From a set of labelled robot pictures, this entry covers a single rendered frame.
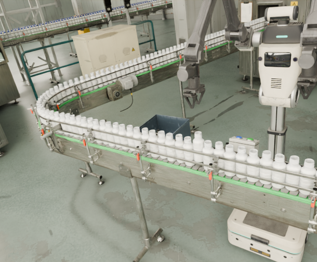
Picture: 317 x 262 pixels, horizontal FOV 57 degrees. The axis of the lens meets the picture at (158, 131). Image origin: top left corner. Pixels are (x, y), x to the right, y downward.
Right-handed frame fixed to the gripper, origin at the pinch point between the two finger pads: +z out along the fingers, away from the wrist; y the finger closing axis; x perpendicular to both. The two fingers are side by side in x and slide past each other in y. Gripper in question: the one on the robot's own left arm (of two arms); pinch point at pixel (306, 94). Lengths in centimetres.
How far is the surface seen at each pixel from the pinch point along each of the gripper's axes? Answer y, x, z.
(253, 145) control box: -2.0, 22.0, 29.1
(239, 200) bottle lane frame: -20, 23, 52
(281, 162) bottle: -16.6, 5.2, 25.8
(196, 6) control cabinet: 548, 337, 16
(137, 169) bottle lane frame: -20, 89, 50
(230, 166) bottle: -17.7, 28.4, 33.1
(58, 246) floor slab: -46, 177, 139
